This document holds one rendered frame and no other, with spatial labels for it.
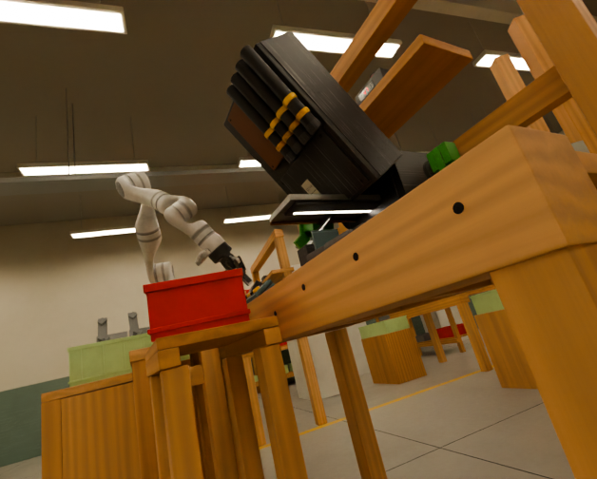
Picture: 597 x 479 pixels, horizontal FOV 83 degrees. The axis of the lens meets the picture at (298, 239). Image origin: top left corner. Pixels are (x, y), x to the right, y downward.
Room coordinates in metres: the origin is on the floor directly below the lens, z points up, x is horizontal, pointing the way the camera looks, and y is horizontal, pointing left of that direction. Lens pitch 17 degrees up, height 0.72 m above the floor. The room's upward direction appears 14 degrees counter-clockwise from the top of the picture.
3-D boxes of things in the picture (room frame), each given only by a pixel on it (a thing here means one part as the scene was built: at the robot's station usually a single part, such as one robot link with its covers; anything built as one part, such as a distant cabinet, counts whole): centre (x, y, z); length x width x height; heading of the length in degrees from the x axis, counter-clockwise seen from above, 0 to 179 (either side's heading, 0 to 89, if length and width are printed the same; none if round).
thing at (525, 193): (1.02, 0.06, 0.82); 1.50 x 0.14 x 0.15; 31
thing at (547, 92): (1.36, -0.49, 1.23); 1.30 x 0.05 x 0.09; 31
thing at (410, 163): (1.15, -0.35, 1.07); 0.30 x 0.18 x 0.34; 31
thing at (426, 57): (1.30, -0.40, 1.52); 0.90 x 0.25 x 0.04; 31
